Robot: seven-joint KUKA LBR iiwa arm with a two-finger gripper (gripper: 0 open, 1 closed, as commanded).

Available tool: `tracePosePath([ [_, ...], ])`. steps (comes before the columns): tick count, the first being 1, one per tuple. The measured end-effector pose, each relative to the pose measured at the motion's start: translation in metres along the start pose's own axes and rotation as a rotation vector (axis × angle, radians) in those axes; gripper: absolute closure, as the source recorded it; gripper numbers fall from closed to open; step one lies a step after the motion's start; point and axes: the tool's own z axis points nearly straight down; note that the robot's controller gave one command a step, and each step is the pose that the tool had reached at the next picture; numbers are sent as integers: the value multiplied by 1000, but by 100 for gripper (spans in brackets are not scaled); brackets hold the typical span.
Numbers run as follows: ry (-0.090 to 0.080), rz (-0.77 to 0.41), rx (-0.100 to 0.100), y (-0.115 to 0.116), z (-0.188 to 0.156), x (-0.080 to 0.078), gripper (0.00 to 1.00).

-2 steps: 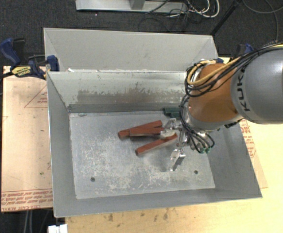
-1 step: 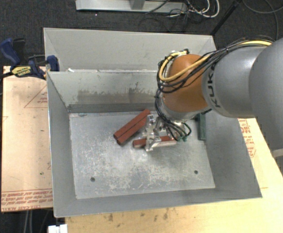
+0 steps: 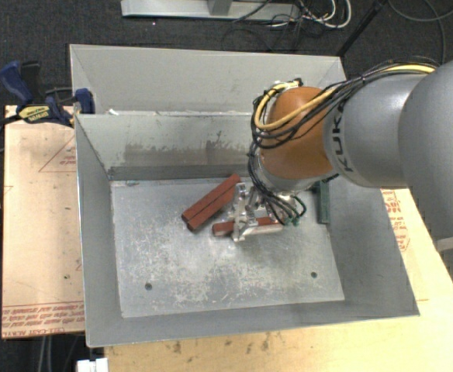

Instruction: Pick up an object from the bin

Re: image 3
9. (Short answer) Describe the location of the grey metal bin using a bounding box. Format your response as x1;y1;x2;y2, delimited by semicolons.
69;43;421;349

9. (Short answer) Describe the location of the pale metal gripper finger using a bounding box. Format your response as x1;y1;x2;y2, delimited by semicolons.
231;182;251;213
230;213;261;243

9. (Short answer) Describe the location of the brown cardboard board red print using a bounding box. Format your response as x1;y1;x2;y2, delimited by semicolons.
1;105;412;340

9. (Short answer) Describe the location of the red-brown flat block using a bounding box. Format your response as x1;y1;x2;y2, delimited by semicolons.
186;195;236;232
181;174;243;224
211;215;286;237

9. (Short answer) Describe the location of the dark green flat block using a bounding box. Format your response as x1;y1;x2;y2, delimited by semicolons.
316;179;331;225

